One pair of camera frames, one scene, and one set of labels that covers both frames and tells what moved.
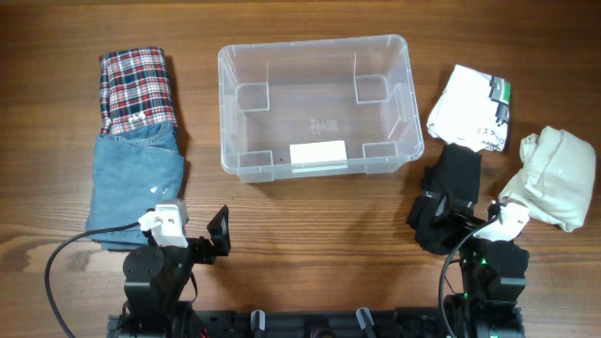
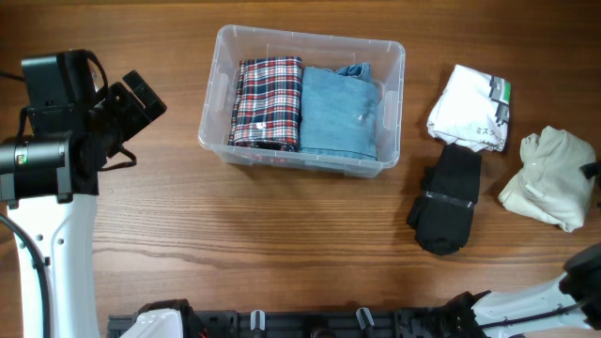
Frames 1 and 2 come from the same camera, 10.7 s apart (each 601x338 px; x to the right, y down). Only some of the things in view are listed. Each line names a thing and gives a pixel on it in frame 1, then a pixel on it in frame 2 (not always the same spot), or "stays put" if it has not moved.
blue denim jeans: x=132 y=172 → x=338 y=112
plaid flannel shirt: x=134 y=90 → x=267 y=105
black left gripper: x=221 y=238 → x=138 y=116
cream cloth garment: x=556 y=182 stays put
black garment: x=454 y=169 stays put
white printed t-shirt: x=473 y=111 stays put
